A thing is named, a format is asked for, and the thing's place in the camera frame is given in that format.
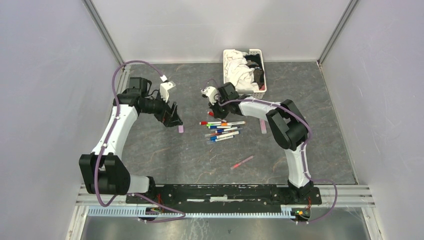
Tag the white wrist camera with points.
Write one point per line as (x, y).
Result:
(211, 93)
(165, 89)

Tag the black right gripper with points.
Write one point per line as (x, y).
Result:
(217, 113)

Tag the pink gel pen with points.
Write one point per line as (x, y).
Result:
(241, 162)

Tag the clear red ballpoint pen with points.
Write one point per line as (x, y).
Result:
(214, 134)

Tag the red capped white marker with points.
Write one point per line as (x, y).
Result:
(211, 114)

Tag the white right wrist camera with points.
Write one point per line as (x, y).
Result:
(211, 93)

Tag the orange capped white marker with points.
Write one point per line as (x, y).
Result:
(236, 123)

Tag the blue capped thick marker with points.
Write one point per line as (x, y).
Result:
(233, 133)

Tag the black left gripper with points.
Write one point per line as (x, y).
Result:
(169, 117)

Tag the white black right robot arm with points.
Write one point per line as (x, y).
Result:
(288, 127)

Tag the white plastic basket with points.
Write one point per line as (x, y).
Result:
(260, 93)

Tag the clear blue ballpoint pen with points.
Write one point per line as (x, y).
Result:
(214, 139)

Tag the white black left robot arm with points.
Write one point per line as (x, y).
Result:
(103, 170)

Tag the black cloth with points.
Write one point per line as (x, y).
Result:
(254, 62)

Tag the white slotted cable duct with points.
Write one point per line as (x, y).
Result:
(141, 212)

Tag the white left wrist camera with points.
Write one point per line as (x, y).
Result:
(165, 89)

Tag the white cloth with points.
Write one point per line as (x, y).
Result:
(237, 72)

